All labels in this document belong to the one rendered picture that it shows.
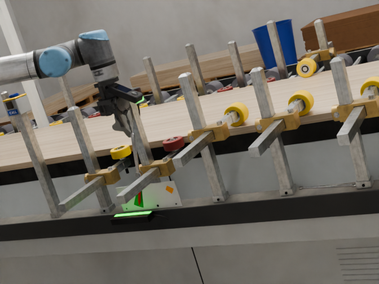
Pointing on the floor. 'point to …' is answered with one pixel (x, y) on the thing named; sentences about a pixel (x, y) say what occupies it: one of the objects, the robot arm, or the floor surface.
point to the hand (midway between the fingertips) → (131, 133)
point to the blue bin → (263, 44)
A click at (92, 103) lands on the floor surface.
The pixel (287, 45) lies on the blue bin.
